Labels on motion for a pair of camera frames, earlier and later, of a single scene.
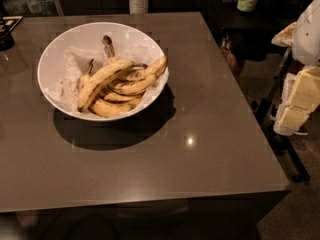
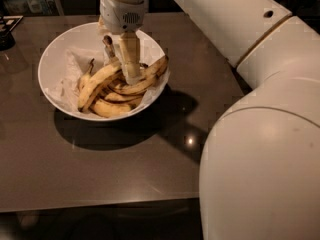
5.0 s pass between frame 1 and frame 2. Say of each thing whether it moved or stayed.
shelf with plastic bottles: stayed
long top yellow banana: stayed
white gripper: moved
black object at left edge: stayed
